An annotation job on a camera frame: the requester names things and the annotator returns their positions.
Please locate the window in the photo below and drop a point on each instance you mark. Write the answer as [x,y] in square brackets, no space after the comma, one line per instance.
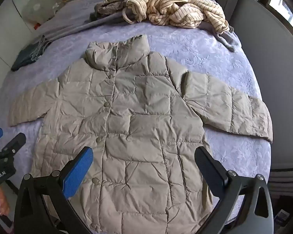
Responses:
[280,2]

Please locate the lavender bed cover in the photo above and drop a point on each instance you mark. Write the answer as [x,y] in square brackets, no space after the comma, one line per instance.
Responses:
[200,53]

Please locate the white plastic bag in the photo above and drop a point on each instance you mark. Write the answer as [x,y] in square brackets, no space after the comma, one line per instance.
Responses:
[39,7]

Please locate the white wardrobe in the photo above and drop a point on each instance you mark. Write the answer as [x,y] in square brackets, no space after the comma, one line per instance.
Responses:
[5,36]

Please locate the dark folded jeans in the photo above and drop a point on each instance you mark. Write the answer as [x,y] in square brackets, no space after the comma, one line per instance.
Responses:
[26,56]

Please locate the person's left hand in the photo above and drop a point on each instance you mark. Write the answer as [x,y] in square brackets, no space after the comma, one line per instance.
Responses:
[3,201]

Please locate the beige puffer jacket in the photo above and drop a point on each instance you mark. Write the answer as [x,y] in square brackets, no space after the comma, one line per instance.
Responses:
[136,117]

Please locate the brown quilted garment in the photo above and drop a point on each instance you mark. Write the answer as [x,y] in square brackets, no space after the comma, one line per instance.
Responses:
[112,4]

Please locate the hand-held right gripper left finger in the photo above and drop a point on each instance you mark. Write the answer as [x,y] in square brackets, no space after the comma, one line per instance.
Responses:
[78,173]

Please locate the grey fleece blanket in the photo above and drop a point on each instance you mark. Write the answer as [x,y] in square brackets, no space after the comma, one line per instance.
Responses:
[73,23]

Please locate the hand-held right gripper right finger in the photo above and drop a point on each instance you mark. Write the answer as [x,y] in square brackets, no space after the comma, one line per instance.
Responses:
[208,171]

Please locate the cream striped sweater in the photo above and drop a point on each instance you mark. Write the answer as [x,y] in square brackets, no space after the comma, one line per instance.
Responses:
[175,9]

